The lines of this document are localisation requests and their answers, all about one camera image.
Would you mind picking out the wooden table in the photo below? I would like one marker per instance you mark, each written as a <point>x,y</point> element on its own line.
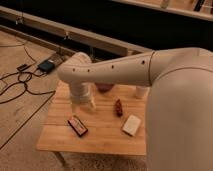
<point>105,133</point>

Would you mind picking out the metal table leg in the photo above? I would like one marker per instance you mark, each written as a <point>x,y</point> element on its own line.
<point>61,159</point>

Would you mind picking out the black red flat box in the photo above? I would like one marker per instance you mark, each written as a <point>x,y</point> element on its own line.
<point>76,124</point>

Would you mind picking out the white rectangular sponge block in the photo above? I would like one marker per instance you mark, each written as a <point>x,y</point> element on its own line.
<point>131,125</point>

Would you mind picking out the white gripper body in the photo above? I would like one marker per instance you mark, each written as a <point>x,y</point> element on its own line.
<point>80,92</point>

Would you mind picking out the dark blue power box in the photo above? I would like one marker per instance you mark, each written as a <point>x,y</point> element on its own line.
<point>46,66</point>

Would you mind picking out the small black adapter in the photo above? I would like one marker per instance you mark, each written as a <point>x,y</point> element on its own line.
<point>22,67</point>

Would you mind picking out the dark red ceramic bowl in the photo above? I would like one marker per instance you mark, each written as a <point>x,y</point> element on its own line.
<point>104,87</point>

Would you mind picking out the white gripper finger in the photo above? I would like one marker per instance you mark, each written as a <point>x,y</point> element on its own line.
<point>73,107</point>
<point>92,105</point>

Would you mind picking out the small red brown snack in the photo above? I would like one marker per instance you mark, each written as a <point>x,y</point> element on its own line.
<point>118,108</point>

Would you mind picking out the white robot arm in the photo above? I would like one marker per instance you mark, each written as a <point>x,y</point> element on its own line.
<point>179,110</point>

